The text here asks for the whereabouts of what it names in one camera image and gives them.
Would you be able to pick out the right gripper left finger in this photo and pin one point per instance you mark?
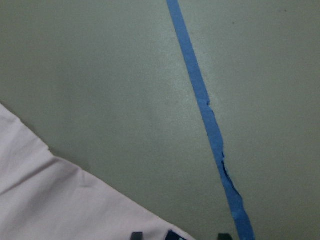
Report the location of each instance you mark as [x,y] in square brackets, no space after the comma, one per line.
[136,236]

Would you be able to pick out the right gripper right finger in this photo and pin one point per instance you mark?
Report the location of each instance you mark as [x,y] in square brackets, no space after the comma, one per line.
[224,236]

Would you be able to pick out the pink Snoopy t-shirt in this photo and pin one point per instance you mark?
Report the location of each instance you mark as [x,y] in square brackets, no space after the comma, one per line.
[44,197]

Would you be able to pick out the blue tape line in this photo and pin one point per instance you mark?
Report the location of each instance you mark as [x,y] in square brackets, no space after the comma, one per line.
[235,201]

